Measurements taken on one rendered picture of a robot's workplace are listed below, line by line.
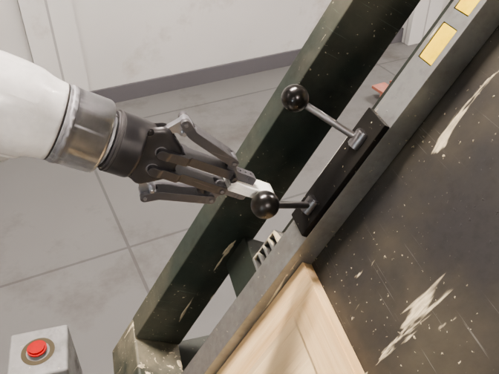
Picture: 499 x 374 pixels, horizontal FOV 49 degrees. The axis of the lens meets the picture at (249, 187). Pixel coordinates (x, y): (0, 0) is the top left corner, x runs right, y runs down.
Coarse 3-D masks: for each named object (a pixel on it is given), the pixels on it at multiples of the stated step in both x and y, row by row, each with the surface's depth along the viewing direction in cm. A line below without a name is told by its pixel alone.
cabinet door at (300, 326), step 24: (288, 288) 83; (312, 288) 79; (264, 312) 87; (288, 312) 82; (312, 312) 77; (264, 336) 85; (288, 336) 81; (312, 336) 76; (336, 336) 72; (240, 360) 89; (264, 360) 84; (288, 360) 79; (312, 360) 74; (336, 360) 70
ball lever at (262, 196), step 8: (264, 192) 71; (272, 192) 71; (256, 200) 70; (264, 200) 70; (272, 200) 70; (304, 200) 79; (312, 200) 78; (256, 208) 70; (264, 208) 70; (272, 208) 70; (280, 208) 74; (288, 208) 75; (296, 208) 76; (304, 208) 78; (312, 208) 78; (256, 216) 71; (264, 216) 70; (272, 216) 71
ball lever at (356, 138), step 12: (288, 96) 72; (300, 96) 72; (288, 108) 73; (300, 108) 73; (312, 108) 74; (324, 120) 74; (348, 132) 74; (360, 132) 73; (348, 144) 75; (360, 144) 74
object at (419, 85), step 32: (480, 0) 64; (480, 32) 66; (416, 64) 71; (448, 64) 68; (384, 96) 74; (416, 96) 69; (416, 128) 73; (384, 160) 74; (352, 192) 76; (320, 224) 79; (288, 256) 82; (256, 288) 87; (224, 320) 92; (256, 320) 88; (224, 352) 91
